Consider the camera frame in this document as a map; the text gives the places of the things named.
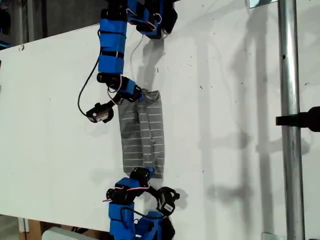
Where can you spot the steel post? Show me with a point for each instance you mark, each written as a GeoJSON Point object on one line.
{"type": "Point", "coordinates": [290, 150]}

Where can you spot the camera black stalk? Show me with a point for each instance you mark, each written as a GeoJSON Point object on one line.
{"type": "Point", "coordinates": [112, 103]}
{"type": "Point", "coordinates": [170, 192]}

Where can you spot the grey striped towel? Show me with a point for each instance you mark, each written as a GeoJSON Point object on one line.
{"type": "Point", "coordinates": [150, 130]}

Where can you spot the white box under table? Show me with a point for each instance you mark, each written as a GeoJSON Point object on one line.
{"type": "Point", "coordinates": [60, 233]}

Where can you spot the metal corner bracket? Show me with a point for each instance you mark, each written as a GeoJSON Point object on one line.
{"type": "Point", "coordinates": [257, 2]}

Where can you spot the wooden board under table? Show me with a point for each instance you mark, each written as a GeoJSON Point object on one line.
{"type": "Point", "coordinates": [35, 230]}

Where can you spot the white table leg bracket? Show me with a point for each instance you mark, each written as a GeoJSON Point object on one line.
{"type": "Point", "coordinates": [23, 225]}

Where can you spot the black clamp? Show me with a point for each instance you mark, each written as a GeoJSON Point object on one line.
{"type": "Point", "coordinates": [300, 119]}

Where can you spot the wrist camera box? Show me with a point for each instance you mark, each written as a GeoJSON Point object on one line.
{"type": "Point", "coordinates": [98, 114]}
{"type": "Point", "coordinates": [167, 207]}

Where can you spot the blue and black background object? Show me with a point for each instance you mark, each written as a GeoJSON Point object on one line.
{"type": "Point", "coordinates": [5, 44]}

